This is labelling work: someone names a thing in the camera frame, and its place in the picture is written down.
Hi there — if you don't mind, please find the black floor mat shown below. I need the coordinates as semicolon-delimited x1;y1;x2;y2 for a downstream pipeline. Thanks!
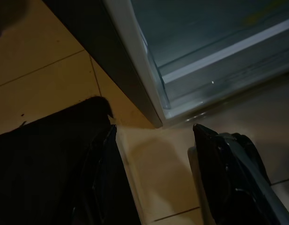
0;96;117;225

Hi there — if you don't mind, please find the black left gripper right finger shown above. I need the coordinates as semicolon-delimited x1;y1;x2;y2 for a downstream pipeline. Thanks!
193;123;289;225

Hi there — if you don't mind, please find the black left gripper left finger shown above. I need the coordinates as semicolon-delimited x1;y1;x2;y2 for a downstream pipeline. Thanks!
71;124;141;225

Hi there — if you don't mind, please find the dark grey fridge cabinet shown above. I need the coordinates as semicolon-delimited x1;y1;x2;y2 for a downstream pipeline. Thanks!
42;0;289;129

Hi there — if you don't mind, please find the clear crisper drawer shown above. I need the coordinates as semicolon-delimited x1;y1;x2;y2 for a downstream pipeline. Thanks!
129;0;289;111

